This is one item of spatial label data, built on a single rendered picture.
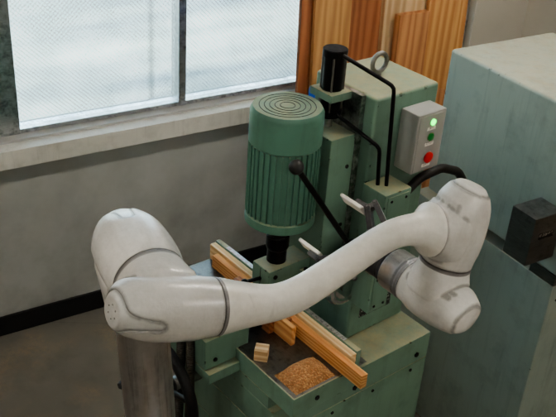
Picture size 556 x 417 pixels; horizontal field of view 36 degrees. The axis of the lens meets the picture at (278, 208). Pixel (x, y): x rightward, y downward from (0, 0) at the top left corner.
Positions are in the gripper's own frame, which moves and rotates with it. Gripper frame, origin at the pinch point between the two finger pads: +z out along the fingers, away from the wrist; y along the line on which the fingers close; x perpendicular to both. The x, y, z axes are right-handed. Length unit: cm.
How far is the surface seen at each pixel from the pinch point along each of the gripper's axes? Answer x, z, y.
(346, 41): -92, 129, 90
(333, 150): -5.3, 17.1, 16.9
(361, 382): -37.6, -11.6, -18.5
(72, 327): -114, 152, -71
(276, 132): 11.1, 19.0, 8.0
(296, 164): 9.6, 9.3, 4.7
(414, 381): -83, 2, -4
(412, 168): -19.9, 7.2, 28.5
